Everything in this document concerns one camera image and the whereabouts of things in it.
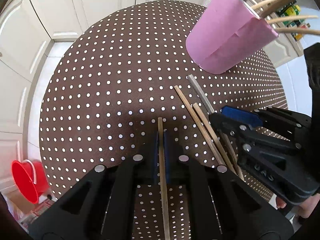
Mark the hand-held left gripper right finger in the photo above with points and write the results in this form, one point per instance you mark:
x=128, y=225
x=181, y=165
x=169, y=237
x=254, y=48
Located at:
x=167, y=155

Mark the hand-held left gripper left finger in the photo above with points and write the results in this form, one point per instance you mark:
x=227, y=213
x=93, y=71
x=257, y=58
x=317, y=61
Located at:
x=156, y=155

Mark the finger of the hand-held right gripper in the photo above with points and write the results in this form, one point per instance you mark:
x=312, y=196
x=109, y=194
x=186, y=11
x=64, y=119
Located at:
x=240, y=116
x=225, y=125

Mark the pink cup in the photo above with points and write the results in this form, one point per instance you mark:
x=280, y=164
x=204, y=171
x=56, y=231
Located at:
x=225, y=35

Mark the person's right hand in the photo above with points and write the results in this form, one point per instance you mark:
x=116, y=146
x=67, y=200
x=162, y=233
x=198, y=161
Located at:
x=308, y=207

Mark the brown polka dot tablecloth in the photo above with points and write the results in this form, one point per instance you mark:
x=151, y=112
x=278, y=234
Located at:
x=112, y=80

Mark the red plastic bucket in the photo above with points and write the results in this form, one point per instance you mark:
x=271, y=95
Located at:
x=27, y=180

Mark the clear plastic bag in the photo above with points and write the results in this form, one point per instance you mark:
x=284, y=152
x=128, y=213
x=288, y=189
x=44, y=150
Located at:
x=27, y=216

